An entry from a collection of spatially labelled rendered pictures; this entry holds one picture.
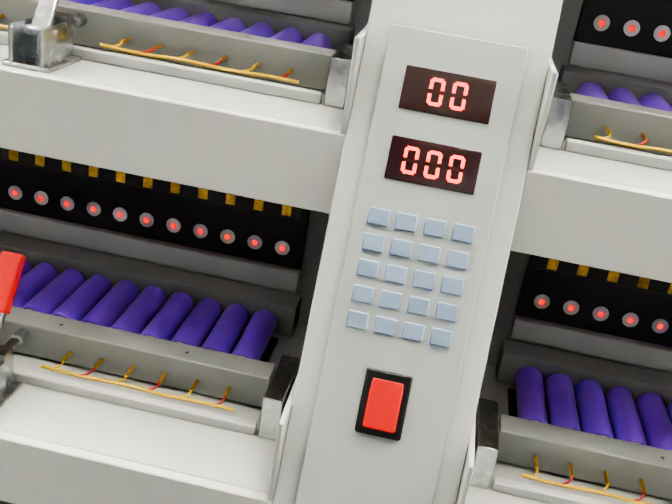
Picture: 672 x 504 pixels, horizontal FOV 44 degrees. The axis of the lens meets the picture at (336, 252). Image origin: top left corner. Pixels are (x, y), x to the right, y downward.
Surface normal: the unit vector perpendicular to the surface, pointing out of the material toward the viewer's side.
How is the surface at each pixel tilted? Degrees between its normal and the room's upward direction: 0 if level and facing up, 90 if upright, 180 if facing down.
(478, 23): 90
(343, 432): 90
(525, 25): 90
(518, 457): 111
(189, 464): 21
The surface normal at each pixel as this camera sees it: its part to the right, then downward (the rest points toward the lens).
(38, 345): -0.17, 0.39
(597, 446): 0.15, -0.90
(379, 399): -0.08, -0.07
